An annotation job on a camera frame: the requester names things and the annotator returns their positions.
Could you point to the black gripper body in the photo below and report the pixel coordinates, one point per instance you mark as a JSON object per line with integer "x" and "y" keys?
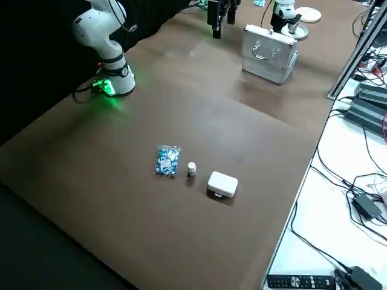
{"x": 276, "y": 21}

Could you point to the silver aluminium medical kit case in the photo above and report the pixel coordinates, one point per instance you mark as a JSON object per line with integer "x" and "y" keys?
{"x": 284, "y": 54}

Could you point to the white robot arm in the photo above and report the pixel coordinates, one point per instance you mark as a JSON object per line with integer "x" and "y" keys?
{"x": 96, "y": 30}

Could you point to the gray round plate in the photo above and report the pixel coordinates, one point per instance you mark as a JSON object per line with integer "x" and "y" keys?
{"x": 303, "y": 33}

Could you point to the blue capsule bag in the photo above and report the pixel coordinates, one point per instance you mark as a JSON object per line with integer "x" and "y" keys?
{"x": 260, "y": 3}
{"x": 167, "y": 161}

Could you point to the black power brick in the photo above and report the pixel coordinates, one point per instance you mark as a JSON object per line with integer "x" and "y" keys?
{"x": 373, "y": 93}
{"x": 367, "y": 116}

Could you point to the small white-capped bottle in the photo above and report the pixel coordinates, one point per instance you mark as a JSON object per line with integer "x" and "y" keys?
{"x": 191, "y": 169}

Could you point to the white plastic pill box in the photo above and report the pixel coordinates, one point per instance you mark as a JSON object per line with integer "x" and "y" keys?
{"x": 222, "y": 184}

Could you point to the black laptop power adapter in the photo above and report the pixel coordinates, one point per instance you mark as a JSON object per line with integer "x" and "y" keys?
{"x": 367, "y": 206}

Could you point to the black remote control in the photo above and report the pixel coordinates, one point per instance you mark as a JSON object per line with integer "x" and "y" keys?
{"x": 300, "y": 281}

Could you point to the aluminium camera post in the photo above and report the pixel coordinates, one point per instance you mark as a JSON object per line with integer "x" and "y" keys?
{"x": 350, "y": 60}

